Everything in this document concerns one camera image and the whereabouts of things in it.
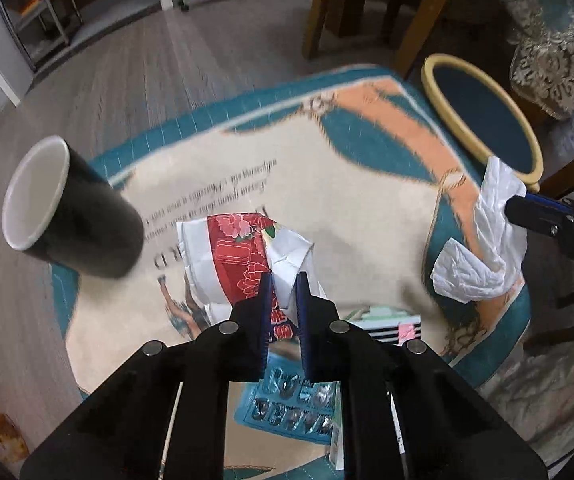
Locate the white tissue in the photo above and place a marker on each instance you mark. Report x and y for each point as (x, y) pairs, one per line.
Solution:
(463, 276)

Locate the white green paper box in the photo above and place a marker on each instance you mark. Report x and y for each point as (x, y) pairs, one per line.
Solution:
(387, 325)

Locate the red white paper packaging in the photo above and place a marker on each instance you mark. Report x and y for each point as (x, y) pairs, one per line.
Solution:
(225, 256)

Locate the teal blister pill pack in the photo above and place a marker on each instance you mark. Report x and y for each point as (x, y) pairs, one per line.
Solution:
(286, 403)

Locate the teal lace tablecloth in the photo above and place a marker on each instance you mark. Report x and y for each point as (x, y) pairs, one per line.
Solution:
(542, 67)

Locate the grey metal shelf rack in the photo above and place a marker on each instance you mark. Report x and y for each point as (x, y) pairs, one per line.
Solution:
(40, 28)

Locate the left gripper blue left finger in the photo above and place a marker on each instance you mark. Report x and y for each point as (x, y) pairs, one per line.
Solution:
(265, 300)

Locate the blue yellow-rimmed trash bin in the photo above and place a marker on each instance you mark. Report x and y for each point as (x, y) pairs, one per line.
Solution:
(482, 116)

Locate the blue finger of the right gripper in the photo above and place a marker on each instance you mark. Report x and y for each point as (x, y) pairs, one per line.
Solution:
(544, 201)
(545, 221)

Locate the teal orange patterned mat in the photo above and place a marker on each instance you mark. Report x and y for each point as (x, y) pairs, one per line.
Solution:
(354, 161)

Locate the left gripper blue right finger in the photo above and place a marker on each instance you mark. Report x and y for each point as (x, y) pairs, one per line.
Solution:
(304, 300)

